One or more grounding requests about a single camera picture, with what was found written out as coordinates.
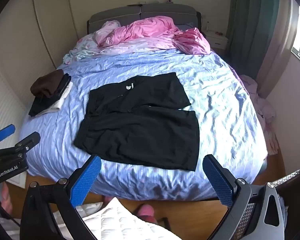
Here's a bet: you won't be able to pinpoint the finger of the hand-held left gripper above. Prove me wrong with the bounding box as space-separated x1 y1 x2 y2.
0 131 41 160
0 124 16 153

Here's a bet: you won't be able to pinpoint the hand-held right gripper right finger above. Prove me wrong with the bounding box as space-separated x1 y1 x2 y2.
202 154 286 233

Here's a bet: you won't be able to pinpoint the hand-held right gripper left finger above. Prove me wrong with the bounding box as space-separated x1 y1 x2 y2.
19 154 102 240

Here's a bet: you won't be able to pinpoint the black pants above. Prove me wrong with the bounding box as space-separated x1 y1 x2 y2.
73 72 200 172

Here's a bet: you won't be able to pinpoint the person's left hand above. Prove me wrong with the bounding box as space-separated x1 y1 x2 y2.
0 182 14 217

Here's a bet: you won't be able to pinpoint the white ribbed panel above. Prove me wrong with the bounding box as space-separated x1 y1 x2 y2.
0 79 28 137

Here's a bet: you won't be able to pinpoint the white quilted cloth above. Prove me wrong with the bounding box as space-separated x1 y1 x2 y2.
0 197 174 240

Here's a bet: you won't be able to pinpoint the white folded garment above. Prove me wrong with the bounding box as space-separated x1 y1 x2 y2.
37 81 74 117

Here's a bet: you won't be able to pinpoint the brown folded garment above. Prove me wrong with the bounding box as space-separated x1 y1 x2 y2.
30 69 65 98

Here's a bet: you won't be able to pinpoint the pink slipper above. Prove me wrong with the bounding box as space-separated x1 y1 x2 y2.
136 204 158 225

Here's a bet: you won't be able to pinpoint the blue striped floral bed sheet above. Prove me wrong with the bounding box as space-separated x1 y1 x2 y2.
19 47 268 202

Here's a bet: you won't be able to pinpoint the pink crumpled cloth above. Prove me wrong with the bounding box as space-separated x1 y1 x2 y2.
236 74 280 155

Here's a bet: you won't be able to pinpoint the pale floral quilt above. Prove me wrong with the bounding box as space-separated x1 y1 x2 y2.
62 20 123 64

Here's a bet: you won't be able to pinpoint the grey curtain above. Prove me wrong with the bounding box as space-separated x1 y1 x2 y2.
255 0 300 98

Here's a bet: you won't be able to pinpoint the white nightstand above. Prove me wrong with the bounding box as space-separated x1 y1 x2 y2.
202 29 229 50

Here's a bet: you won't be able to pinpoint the lilac pillow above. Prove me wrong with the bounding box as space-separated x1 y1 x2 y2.
176 22 199 32

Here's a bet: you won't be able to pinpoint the pink duvet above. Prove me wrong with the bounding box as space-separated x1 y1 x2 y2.
94 16 211 55

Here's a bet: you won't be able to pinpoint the green curtain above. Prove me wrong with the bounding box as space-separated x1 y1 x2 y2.
225 0 280 63

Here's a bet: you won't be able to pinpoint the grey padded headboard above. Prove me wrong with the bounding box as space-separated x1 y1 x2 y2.
86 3 202 34

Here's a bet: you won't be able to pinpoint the black cable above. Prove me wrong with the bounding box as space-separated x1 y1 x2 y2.
0 187 23 228

